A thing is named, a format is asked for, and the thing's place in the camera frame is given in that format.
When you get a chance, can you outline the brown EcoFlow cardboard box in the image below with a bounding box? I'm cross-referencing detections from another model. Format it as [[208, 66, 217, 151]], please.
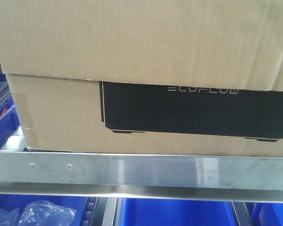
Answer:
[[0, 0, 283, 157]]

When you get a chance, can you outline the grey roller track below shelf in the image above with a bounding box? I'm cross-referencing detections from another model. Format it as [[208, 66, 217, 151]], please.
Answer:
[[81, 197, 98, 226]]

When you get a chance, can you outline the blue bin left of box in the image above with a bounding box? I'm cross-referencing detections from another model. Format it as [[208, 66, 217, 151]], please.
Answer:
[[0, 74, 20, 149]]

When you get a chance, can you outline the blue bin lower middle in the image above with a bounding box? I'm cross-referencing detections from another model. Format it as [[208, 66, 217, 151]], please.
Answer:
[[118, 198, 236, 226]]

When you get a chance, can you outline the blue bin lower left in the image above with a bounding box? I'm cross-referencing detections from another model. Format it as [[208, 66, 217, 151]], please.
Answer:
[[0, 194, 87, 226]]

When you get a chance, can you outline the white roller track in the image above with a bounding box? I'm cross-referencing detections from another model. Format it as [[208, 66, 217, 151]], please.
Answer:
[[0, 126, 26, 152]]

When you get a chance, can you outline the clear plastic bag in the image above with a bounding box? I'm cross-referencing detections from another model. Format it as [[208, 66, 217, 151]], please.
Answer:
[[0, 200, 76, 226]]

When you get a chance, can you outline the blue bin lower right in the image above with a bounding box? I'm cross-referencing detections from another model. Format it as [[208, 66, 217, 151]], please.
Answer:
[[251, 203, 283, 226]]

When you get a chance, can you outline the metal shelf front rail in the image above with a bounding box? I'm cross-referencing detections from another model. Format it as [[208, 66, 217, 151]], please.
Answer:
[[0, 152, 283, 202]]

